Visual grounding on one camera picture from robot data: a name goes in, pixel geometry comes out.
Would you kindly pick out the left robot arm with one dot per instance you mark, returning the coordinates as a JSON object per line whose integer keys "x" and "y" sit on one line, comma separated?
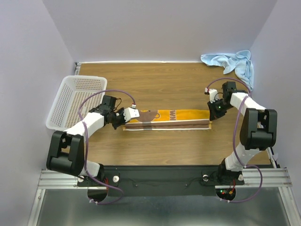
{"x": 67, "y": 148}

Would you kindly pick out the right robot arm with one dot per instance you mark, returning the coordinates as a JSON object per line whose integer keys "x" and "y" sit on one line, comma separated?
{"x": 258, "y": 130}

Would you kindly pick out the aluminium frame rail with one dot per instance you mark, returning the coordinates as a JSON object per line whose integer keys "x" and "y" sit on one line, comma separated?
{"x": 271, "y": 178}

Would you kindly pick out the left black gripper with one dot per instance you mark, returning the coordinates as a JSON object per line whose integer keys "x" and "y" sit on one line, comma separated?
{"x": 122, "y": 121}

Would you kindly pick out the light blue towel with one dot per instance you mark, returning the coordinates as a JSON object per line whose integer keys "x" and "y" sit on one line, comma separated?
{"x": 239, "y": 62}

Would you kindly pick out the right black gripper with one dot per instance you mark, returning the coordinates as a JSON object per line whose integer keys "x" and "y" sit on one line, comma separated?
{"x": 213, "y": 114}

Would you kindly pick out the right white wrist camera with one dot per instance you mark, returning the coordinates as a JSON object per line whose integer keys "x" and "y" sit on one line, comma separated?
{"x": 213, "y": 94}

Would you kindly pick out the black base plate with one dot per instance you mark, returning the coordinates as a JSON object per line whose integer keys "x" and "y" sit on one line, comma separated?
{"x": 160, "y": 181}

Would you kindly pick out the white plastic basket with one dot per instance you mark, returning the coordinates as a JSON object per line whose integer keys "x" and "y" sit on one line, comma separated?
{"x": 74, "y": 89}

